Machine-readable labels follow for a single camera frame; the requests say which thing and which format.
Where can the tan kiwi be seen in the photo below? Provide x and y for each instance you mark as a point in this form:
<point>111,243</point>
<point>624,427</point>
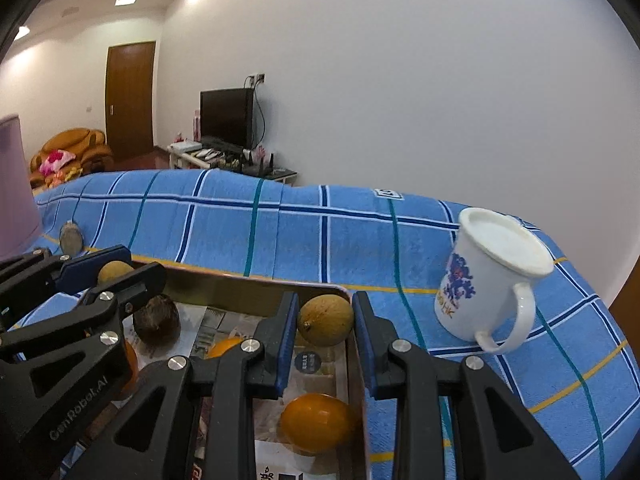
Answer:
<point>327,320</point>
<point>112,272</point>

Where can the orange leather sofa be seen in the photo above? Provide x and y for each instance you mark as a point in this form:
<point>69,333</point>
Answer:
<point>80,140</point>

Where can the lavender electric kettle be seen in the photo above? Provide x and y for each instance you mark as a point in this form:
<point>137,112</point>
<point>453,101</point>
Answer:
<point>15,185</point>

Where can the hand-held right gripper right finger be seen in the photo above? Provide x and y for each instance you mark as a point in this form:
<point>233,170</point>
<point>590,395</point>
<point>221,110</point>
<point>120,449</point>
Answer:
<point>362,340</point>

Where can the wall socket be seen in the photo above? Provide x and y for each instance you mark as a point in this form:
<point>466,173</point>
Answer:
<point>255,79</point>

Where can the blue plaid blanket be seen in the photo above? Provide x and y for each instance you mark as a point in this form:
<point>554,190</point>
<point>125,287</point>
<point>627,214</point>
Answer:
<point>300,235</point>

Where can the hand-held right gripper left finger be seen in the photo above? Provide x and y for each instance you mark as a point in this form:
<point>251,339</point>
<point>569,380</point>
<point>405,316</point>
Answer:
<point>286,340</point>

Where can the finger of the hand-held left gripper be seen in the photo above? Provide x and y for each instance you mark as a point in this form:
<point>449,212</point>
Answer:
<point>140,280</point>
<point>92,265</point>

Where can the oval orange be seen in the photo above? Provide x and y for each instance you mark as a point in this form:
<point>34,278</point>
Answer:
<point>315,422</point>

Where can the black router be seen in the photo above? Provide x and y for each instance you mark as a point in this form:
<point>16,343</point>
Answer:
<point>257,166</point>

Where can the small orange kumquat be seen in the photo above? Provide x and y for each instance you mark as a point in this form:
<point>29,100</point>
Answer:
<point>225,349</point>

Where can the small dark brown water chestnut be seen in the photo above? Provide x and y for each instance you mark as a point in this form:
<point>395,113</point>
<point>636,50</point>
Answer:
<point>156,322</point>

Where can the pink gold-lined box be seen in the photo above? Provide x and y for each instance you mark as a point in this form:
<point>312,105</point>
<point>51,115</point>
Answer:
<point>225,295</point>

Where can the metal can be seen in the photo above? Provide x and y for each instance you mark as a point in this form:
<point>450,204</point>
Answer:
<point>71,239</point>

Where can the round orange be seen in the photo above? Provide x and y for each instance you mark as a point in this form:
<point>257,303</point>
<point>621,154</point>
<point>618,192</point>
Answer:
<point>131,362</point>

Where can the black television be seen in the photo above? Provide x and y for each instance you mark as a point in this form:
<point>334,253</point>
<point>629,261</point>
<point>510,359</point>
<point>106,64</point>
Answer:
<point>225,115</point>

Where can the pink floral cushion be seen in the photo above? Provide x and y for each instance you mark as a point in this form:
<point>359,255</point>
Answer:
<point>55,161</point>

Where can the brown wooden door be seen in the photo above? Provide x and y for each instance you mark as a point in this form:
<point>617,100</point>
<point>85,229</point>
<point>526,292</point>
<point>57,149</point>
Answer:
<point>130,100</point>

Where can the white television stand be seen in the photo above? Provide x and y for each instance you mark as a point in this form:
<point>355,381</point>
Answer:
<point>187,157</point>

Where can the white printed mug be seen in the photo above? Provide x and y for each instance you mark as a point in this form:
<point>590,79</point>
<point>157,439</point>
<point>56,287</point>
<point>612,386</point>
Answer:
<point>465,305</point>

